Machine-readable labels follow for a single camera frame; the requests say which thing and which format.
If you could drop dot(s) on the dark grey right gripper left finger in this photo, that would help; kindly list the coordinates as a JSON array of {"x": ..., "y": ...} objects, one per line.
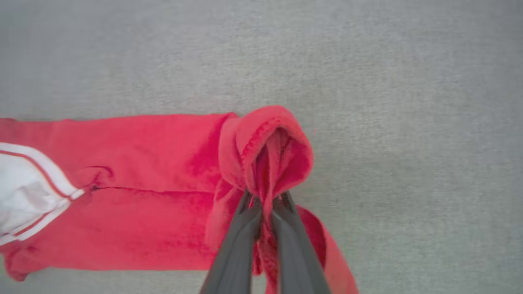
[{"x": 237, "y": 253}]

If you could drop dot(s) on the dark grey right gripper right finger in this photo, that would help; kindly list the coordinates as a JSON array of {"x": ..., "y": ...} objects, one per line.
[{"x": 296, "y": 261}]

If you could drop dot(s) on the red and white shirt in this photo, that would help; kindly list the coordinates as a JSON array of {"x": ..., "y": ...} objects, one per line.
[{"x": 143, "y": 155}]

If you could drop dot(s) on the grey fabric sofa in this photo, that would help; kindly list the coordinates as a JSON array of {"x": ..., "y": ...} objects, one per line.
[{"x": 408, "y": 122}]

